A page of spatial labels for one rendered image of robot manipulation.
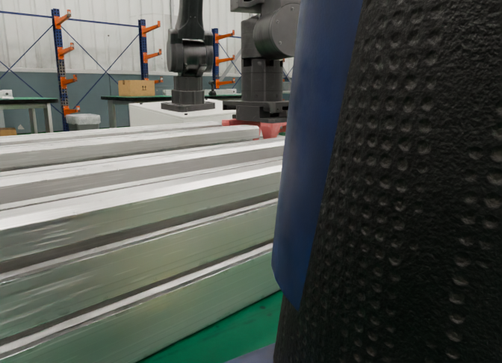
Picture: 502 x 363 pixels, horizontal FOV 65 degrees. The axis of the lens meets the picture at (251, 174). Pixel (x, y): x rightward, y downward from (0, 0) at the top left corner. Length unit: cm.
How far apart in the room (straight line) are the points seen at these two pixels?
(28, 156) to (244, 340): 23
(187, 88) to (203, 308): 82
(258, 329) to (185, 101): 82
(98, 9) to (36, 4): 107
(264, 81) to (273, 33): 9
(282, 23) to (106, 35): 825
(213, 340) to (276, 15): 35
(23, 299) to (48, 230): 3
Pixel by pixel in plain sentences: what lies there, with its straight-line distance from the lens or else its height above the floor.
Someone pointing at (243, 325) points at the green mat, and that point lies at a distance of 24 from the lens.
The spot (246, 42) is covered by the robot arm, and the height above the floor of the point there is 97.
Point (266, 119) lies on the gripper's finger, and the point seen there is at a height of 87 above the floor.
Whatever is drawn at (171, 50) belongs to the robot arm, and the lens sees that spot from 98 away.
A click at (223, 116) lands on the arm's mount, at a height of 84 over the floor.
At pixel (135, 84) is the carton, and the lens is 583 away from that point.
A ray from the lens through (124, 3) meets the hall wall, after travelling 890.
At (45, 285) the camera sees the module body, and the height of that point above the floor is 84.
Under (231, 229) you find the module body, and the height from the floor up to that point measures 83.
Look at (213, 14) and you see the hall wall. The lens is 1005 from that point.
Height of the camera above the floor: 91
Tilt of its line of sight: 13 degrees down
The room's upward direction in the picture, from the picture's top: straight up
